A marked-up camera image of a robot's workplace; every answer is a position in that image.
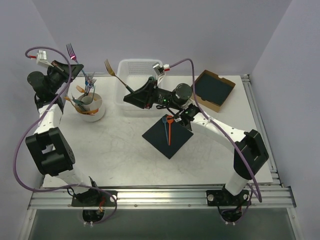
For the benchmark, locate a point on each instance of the brown cardboard napkin box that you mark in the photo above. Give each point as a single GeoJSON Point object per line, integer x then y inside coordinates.
{"type": "Point", "coordinates": [212, 91]}

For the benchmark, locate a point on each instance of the iridescent rainbow fork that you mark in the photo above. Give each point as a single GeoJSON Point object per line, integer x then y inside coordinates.
{"type": "Point", "coordinates": [71, 53]}

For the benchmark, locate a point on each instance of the white utensil holder cup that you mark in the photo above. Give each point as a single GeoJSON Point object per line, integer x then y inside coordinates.
{"type": "Point", "coordinates": [92, 109]}

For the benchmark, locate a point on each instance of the orange plastic spoon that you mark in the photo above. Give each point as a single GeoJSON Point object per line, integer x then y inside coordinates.
{"type": "Point", "coordinates": [169, 120]}

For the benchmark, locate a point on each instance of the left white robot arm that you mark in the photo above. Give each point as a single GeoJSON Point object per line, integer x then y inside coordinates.
{"type": "Point", "coordinates": [48, 147]}

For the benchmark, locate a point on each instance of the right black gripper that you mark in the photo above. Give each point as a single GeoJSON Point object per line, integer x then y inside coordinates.
{"type": "Point", "coordinates": [149, 92]}

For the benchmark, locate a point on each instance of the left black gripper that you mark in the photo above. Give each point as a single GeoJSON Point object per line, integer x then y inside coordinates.
{"type": "Point", "coordinates": [64, 70]}

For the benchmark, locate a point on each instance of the blue plastic fork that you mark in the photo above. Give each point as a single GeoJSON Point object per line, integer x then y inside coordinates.
{"type": "Point", "coordinates": [166, 127]}

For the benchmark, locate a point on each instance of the aluminium frame rail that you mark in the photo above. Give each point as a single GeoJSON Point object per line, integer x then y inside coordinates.
{"type": "Point", "coordinates": [273, 196]}

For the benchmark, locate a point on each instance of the white perforated plastic basket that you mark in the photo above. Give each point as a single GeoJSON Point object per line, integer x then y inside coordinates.
{"type": "Point", "coordinates": [134, 72]}

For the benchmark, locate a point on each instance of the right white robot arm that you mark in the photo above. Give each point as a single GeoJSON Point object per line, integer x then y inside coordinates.
{"type": "Point", "coordinates": [248, 147]}

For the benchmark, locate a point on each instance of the silver metal fork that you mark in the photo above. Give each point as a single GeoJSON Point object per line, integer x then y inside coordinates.
{"type": "Point", "coordinates": [89, 83]}

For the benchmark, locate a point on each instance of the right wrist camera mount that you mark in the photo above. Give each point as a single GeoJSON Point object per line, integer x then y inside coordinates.
{"type": "Point", "coordinates": [160, 70]}

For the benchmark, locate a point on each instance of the orange plastic fork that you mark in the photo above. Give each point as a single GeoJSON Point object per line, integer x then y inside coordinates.
{"type": "Point", "coordinates": [80, 89]}

